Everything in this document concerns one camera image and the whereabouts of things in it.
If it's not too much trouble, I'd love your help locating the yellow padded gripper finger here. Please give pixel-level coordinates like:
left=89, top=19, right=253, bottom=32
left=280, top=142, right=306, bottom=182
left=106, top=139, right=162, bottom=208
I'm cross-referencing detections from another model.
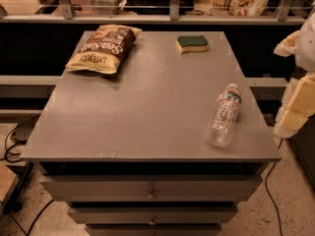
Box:
left=274, top=30, right=299, bottom=57
left=274, top=73, right=315, bottom=138

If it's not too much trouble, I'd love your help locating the clear plastic water bottle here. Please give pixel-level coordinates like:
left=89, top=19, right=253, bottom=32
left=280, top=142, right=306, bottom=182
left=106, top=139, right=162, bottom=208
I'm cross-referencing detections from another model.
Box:
left=205, top=84, right=241, bottom=148

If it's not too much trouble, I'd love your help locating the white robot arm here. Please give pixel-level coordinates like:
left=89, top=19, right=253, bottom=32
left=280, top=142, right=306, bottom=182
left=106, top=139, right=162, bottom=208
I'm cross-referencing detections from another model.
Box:
left=274, top=14, right=315, bottom=138

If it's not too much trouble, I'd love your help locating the black bag behind railing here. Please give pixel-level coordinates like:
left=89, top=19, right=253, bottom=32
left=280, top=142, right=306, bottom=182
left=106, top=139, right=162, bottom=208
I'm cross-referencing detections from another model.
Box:
left=124, top=0, right=196, bottom=15

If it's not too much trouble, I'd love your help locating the brown chip bag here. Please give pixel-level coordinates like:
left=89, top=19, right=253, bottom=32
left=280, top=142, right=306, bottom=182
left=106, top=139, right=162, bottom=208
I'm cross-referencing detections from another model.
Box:
left=66, top=25, right=142, bottom=75

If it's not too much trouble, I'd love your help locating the green yellow sponge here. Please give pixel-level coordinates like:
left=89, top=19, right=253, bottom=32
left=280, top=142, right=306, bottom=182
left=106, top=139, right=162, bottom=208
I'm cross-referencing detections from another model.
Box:
left=176, top=35, right=209, bottom=54

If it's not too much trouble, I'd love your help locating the grey drawer cabinet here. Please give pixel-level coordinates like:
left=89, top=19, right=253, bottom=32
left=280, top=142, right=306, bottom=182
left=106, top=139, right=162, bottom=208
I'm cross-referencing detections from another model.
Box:
left=20, top=29, right=283, bottom=236

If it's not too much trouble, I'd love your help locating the bottom grey drawer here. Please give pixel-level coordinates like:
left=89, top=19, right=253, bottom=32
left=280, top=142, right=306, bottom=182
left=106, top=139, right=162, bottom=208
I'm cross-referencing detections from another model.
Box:
left=86, top=225, right=221, bottom=236

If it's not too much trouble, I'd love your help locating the grey drawer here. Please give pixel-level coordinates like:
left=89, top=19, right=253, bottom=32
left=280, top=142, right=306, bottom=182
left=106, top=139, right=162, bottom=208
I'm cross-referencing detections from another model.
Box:
left=68, top=206, right=237, bottom=225
left=39, top=175, right=262, bottom=203
left=86, top=225, right=221, bottom=236

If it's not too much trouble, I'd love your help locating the top grey drawer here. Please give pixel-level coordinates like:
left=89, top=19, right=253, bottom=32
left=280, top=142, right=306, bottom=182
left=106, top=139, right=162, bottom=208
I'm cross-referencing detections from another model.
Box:
left=39, top=175, right=262, bottom=203

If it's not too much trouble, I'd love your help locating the middle grey drawer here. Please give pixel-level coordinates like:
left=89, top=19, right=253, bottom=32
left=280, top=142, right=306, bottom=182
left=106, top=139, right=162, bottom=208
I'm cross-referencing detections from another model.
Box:
left=68, top=206, right=237, bottom=225

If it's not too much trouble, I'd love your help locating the grey power strip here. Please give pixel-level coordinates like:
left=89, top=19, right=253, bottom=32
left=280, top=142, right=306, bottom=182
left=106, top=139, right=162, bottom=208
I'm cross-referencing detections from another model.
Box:
left=10, top=118, right=37, bottom=144

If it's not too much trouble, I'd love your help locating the black cable right floor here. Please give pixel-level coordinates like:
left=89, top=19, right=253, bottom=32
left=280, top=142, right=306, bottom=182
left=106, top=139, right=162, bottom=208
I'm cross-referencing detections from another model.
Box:
left=264, top=138, right=284, bottom=236

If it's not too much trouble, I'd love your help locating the metal railing frame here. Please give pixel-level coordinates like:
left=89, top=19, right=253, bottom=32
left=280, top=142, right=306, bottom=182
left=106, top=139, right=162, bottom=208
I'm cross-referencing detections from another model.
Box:
left=0, top=0, right=315, bottom=25

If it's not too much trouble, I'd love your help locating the black cables left floor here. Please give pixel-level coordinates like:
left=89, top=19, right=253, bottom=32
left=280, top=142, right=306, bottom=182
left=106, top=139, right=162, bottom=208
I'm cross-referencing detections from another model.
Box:
left=3, top=114, right=41, bottom=164

